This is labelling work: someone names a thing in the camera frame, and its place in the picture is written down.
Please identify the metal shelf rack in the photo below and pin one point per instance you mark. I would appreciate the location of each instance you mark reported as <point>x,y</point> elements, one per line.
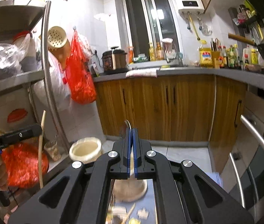
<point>24,62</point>

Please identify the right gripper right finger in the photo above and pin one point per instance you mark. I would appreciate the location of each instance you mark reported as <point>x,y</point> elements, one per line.
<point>183,192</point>

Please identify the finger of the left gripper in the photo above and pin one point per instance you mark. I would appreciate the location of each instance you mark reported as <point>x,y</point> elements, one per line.
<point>17,136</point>

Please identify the white towel on counter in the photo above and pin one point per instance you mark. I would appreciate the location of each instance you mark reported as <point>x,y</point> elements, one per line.
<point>145,72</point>

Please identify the plastic cup with straw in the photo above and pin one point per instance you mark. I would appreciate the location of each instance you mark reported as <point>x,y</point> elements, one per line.
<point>52,148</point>

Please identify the wooden chopstick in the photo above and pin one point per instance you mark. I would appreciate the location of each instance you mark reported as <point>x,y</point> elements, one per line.
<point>40,149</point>

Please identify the red bag on shelf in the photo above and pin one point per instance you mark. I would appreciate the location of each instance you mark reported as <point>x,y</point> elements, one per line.
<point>22,165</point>

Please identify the cream ceramic utensil holder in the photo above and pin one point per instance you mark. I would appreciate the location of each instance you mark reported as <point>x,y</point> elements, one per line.
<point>104,168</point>

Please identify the electric pressure cooker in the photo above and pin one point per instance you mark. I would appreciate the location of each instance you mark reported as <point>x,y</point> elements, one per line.
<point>114,61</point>

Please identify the large silver spoon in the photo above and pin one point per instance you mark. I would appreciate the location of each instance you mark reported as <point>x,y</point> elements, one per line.
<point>125,129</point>

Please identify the hanging red plastic bag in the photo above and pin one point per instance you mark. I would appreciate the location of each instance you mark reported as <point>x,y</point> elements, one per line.
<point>78,75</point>

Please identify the yellow oil bottle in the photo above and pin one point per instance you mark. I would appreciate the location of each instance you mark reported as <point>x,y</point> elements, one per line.
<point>205,55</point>

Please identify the wooden knife block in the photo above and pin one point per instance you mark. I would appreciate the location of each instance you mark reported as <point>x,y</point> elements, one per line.
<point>215,59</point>

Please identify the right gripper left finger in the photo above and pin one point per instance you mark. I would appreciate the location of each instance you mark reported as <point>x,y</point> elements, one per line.
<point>80,193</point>

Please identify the white plastic bag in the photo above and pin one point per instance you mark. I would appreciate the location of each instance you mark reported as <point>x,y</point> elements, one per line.
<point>60,89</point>

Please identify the blue cartoon cloth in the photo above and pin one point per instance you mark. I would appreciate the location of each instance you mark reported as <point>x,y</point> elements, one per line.
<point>132,201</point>

